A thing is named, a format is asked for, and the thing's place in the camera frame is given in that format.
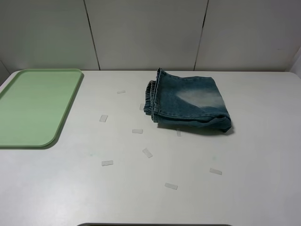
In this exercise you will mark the children's blue denim shorts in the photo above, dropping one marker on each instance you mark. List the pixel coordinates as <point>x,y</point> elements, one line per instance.
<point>186,102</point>

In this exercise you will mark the light green plastic tray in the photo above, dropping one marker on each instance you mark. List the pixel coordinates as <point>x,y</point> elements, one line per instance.
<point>34,104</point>

